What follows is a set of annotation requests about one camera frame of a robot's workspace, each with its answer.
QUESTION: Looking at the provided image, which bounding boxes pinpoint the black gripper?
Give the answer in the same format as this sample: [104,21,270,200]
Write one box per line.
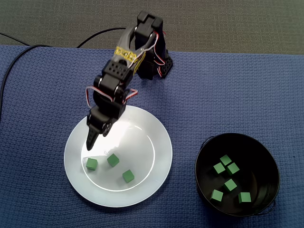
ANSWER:
[85,93,127,152]

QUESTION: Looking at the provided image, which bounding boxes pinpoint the white round plate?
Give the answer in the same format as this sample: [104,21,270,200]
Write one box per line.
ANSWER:
[63,104,173,208]

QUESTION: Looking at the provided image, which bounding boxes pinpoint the blue woven cloth mat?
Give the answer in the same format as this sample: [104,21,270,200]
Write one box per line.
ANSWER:
[0,45,304,228]

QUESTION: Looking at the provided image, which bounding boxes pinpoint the black metal bucket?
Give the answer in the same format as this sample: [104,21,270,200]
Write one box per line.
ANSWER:
[194,132,281,217]

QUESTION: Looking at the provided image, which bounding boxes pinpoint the gripper servo wire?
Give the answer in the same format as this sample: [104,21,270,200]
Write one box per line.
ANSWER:
[85,85,97,111]

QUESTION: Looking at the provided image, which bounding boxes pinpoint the wrist servo wire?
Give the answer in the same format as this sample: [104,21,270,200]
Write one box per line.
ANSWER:
[124,88,139,104]

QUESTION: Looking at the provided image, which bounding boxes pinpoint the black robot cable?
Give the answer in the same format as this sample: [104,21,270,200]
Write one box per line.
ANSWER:
[76,27,126,49]

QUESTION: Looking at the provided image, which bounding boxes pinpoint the upper arm servo wire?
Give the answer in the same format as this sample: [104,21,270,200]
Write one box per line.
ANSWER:
[129,30,167,72]

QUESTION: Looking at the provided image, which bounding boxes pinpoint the thick black cable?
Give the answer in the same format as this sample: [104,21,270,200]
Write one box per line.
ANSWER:
[0,44,52,124]

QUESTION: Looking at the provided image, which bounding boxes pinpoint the thin black cable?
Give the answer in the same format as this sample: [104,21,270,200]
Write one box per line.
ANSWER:
[0,32,31,47]

